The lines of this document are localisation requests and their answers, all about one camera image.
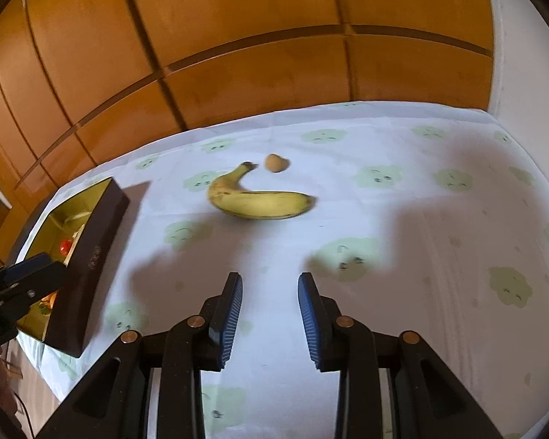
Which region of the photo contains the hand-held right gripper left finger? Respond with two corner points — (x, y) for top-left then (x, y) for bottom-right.
(37, 272), (244, 439)

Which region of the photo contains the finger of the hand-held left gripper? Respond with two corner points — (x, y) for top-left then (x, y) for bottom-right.
(2, 252), (67, 312)

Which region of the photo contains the white green cloud tablecloth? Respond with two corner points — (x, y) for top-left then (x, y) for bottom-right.
(16, 101), (549, 439)

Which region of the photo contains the yellow banana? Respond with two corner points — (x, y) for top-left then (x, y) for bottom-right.
(207, 161), (317, 220)

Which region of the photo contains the gold tin box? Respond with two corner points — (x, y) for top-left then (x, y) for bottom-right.
(7, 176), (131, 358)

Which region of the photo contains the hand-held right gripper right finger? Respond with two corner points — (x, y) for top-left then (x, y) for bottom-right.
(297, 272), (504, 439)

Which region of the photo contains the small brown round fruit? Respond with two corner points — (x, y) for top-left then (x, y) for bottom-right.
(264, 154), (290, 173)

